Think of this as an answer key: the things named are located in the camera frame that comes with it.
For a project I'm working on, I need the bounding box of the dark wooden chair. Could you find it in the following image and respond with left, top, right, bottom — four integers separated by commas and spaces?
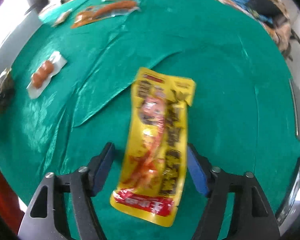
272, 15, 300, 62

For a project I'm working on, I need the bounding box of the small beige packet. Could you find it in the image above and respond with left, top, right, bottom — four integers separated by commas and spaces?
51, 9, 73, 28

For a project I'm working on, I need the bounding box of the blue plastic bag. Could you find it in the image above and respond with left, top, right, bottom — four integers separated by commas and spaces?
231, 0, 250, 8

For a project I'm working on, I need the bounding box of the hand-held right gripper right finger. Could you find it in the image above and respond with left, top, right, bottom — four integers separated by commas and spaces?
187, 143, 281, 240

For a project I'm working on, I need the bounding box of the long yellow packet red label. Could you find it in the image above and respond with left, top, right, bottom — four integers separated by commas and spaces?
109, 67, 197, 228

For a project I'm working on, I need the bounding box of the white cardboard box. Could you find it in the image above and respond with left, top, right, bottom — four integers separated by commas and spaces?
0, 2, 44, 67

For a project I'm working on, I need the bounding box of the grey phone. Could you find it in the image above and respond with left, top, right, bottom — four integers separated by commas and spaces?
289, 79, 300, 142

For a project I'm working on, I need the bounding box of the orange sausage packet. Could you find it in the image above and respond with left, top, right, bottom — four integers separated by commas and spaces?
70, 0, 142, 29

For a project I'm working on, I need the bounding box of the black bag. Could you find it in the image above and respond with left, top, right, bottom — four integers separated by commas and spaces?
247, 0, 278, 15

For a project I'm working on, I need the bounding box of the brown nuts bag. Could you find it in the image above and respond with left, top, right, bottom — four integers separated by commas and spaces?
0, 67, 15, 120

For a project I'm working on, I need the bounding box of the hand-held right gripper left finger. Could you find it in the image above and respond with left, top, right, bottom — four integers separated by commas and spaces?
17, 142, 115, 240

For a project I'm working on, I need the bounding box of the white meatball skewer packet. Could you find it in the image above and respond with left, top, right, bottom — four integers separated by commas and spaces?
26, 51, 67, 100

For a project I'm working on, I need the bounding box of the green satin cloth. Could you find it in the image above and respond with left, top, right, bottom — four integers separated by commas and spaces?
0, 0, 300, 240

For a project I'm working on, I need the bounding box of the black phone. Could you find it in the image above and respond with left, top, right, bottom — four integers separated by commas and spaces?
275, 156, 300, 228

